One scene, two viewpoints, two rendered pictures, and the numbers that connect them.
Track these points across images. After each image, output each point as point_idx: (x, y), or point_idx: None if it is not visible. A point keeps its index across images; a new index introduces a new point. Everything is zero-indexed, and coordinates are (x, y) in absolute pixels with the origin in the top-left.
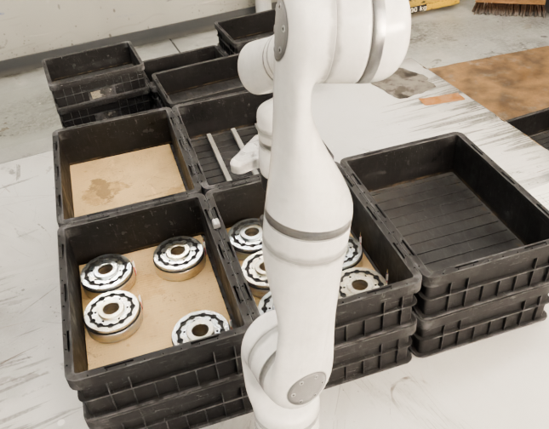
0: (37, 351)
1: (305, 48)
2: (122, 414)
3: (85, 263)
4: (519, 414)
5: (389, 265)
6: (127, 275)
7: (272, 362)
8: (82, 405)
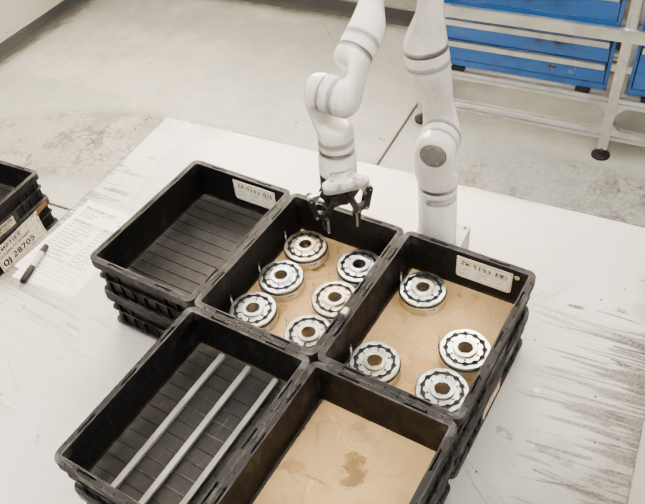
0: (525, 471)
1: None
2: None
3: None
4: None
5: (277, 236)
6: (430, 370)
7: (454, 125)
8: (515, 390)
